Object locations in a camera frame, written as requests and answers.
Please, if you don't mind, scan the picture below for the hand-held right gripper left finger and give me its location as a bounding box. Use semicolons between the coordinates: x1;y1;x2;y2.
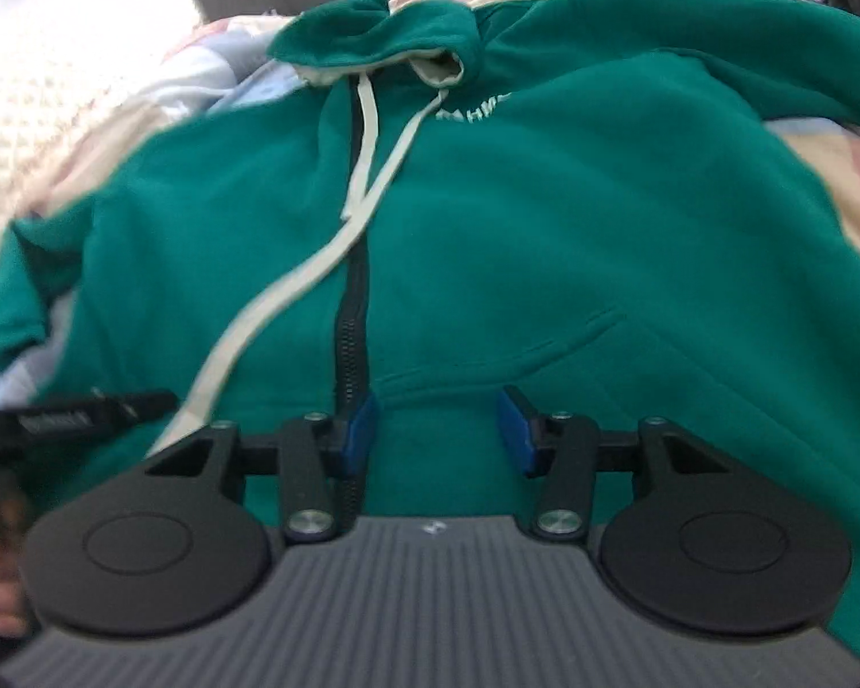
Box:
147;394;382;542

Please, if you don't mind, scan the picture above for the pastel checked quilt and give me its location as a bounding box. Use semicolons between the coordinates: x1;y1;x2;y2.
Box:
0;0;860;402

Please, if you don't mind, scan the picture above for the green hoodie with cream print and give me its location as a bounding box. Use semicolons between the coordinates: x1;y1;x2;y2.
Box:
0;0;860;667

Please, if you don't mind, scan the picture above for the cream quilted headboard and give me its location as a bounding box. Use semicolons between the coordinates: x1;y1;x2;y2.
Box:
0;0;209;284

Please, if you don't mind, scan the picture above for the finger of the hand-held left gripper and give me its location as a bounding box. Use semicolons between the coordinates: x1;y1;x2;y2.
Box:
89;387;180;423

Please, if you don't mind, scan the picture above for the person's left hand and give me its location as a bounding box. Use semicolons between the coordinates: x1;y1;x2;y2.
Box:
0;516;34;636

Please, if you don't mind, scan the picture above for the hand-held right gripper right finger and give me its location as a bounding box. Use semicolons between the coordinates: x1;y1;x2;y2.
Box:
497;385;732;538

